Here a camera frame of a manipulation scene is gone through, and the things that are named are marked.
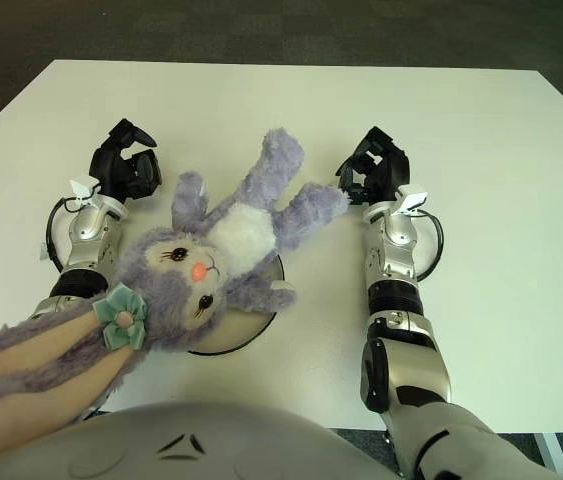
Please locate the purple plush bunny doll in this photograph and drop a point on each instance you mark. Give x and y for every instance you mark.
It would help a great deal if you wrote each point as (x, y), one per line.
(171, 295)

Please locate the white table leg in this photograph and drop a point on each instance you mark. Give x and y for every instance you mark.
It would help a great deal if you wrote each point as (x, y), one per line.
(548, 455)

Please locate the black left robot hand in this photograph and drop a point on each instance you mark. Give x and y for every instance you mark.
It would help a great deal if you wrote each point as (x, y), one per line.
(111, 172)

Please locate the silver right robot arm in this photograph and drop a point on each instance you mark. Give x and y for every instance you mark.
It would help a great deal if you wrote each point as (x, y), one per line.
(396, 280)

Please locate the white plate with black rim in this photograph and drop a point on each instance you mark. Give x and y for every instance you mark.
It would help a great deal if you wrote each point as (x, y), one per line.
(231, 335)

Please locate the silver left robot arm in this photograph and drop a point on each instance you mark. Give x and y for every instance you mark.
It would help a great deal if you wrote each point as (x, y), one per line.
(86, 235)

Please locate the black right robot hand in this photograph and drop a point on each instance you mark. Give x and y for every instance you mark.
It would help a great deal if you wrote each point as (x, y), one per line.
(391, 170)

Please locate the grey robot torso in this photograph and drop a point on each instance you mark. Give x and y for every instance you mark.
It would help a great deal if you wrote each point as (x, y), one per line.
(186, 445)

